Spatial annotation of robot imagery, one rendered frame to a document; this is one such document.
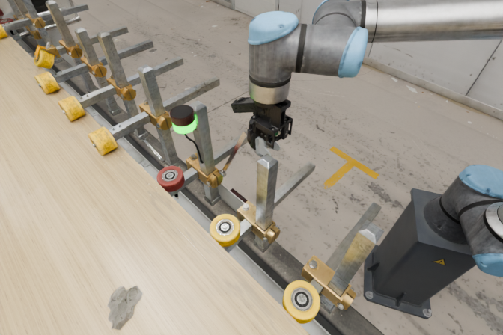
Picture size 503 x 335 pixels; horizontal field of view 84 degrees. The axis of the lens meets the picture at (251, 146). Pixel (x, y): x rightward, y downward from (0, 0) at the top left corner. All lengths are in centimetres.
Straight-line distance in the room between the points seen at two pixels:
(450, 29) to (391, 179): 163
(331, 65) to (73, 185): 80
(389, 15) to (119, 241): 81
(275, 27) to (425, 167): 205
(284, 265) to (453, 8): 77
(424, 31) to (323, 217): 139
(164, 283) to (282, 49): 57
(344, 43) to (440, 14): 23
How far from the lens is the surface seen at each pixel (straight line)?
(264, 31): 53
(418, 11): 70
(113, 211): 88
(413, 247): 133
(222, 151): 100
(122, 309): 74
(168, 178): 90
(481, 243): 108
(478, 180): 115
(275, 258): 96
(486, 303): 203
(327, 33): 55
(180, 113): 73
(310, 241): 179
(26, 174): 112
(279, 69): 56
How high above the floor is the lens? 158
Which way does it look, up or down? 45 degrees down
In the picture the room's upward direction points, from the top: straight up
